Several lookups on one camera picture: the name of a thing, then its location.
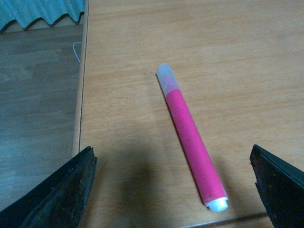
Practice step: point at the pink marker with clear cap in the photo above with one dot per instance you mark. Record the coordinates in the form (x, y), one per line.
(204, 173)

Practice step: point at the wooden nightstand cabinet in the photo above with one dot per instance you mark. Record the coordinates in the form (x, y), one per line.
(240, 67)

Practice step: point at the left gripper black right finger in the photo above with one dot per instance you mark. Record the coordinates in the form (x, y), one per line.
(281, 188)

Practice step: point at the grey-green curtain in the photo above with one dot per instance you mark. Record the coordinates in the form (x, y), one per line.
(25, 12)

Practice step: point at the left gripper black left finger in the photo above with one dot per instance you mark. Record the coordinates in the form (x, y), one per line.
(57, 202)

